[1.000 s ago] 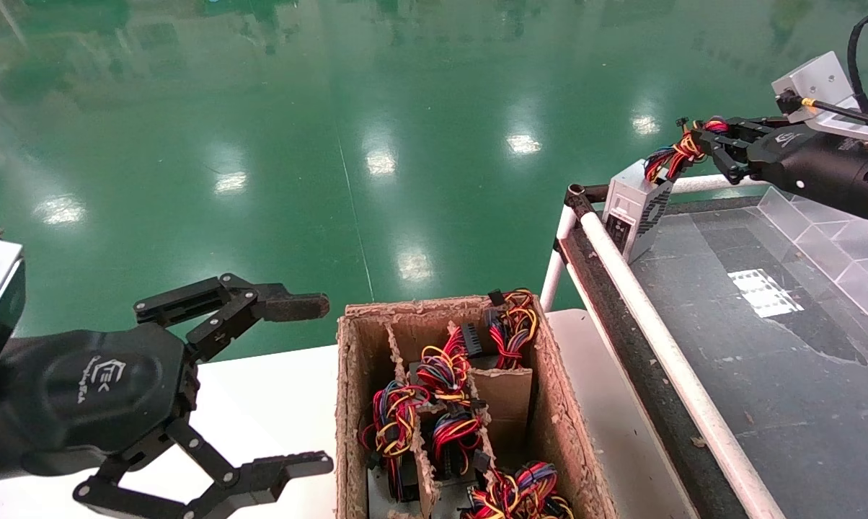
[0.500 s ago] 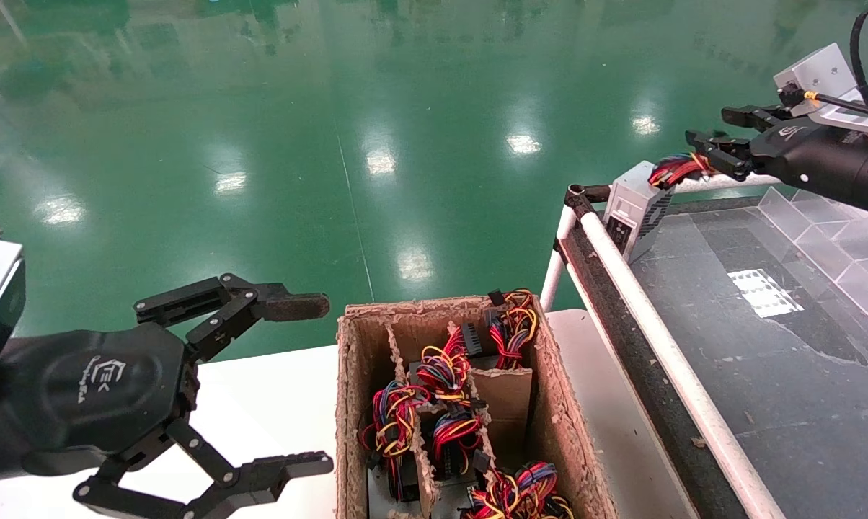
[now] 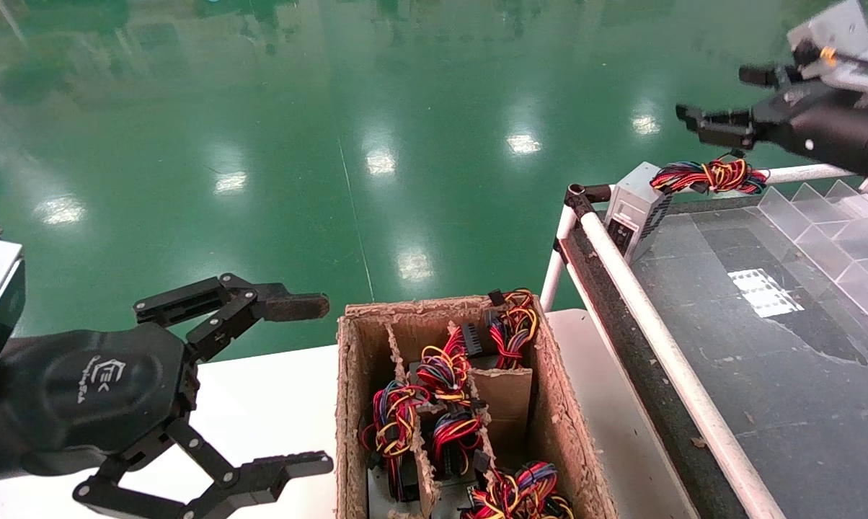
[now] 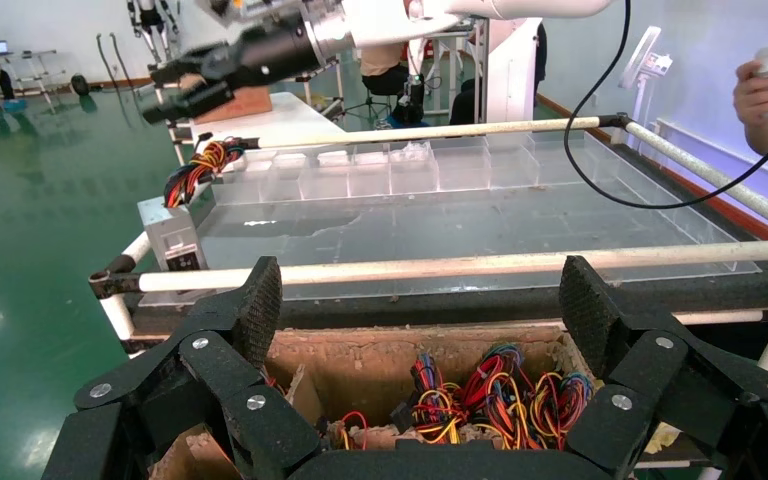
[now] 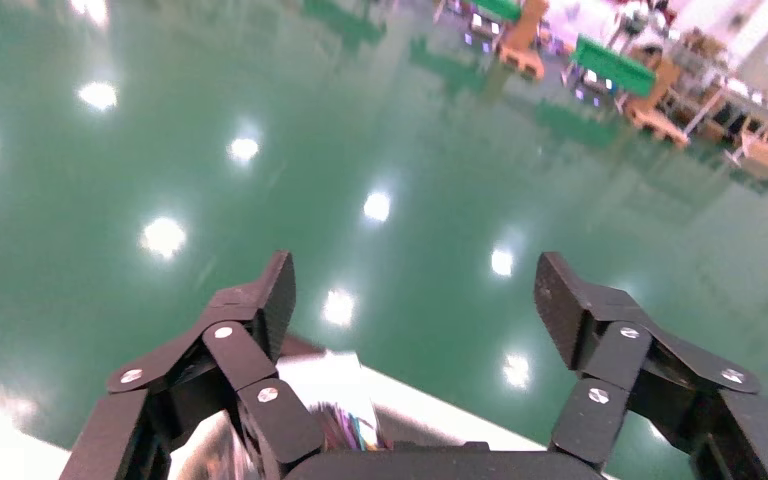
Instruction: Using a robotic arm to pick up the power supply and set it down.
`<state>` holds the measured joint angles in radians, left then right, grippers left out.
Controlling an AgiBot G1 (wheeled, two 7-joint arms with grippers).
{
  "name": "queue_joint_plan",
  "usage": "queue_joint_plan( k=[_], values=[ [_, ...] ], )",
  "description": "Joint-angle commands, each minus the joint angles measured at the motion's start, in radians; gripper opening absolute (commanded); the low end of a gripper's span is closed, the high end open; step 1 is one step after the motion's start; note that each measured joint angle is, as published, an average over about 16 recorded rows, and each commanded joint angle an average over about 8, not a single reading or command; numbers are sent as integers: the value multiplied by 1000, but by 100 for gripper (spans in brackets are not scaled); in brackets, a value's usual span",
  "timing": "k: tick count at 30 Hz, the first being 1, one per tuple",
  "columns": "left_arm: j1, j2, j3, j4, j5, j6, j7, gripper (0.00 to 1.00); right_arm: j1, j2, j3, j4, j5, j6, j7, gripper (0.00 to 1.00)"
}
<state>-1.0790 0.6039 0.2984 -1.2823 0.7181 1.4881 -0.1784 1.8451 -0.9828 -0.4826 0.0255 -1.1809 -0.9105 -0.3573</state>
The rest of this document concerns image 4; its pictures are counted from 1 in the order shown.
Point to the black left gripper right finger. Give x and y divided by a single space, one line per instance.
589 311

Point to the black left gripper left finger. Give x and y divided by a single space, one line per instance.
258 311

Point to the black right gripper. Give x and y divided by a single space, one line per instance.
271 53

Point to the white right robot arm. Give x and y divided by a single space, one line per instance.
390 20

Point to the bare operator hand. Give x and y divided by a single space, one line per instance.
765 96

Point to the brown board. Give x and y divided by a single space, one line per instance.
245 102

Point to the grey humanoid robot legs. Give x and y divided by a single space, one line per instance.
152 20

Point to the cardboard divider insert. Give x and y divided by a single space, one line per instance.
301 397

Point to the white table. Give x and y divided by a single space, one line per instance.
291 119

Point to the brown cardboard box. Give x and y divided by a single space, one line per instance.
357 358

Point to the black round bag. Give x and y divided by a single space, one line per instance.
80 85

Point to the clear acrylic divider tray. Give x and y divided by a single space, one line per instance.
457 218

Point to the seated person brown shirt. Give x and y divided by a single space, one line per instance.
380 63

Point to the white column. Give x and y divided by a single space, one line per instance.
510 73

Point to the white tablet on stand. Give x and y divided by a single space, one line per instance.
642 60

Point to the white pipe rack frame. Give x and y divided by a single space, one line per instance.
424 267

